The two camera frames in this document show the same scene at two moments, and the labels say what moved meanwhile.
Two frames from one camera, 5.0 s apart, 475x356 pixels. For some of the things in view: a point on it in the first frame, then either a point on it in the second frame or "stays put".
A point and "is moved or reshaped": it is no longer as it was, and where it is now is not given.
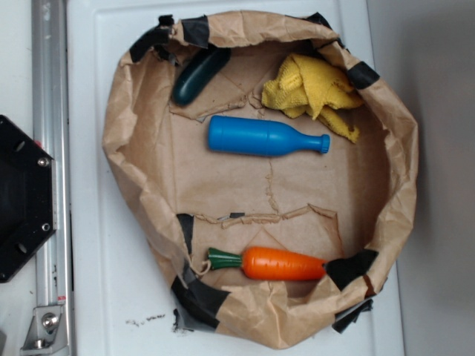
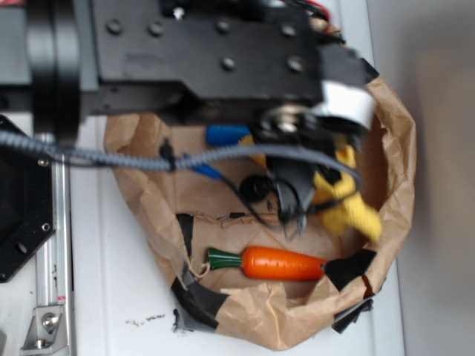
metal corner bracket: [47, 334] stays put
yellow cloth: [303, 85] is moved or reshaped
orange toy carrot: [266, 263] stays put
